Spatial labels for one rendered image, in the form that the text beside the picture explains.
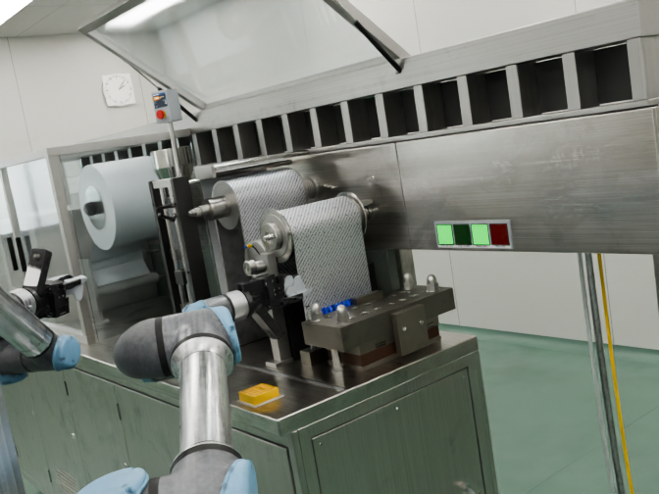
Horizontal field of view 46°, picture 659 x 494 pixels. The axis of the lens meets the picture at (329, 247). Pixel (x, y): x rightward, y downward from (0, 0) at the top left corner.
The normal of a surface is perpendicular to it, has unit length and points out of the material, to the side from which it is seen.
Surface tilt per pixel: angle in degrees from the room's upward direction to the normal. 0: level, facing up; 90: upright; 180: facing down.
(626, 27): 90
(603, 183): 90
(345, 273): 90
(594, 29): 90
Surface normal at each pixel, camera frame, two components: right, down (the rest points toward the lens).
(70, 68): 0.62, 0.01
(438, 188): -0.77, 0.22
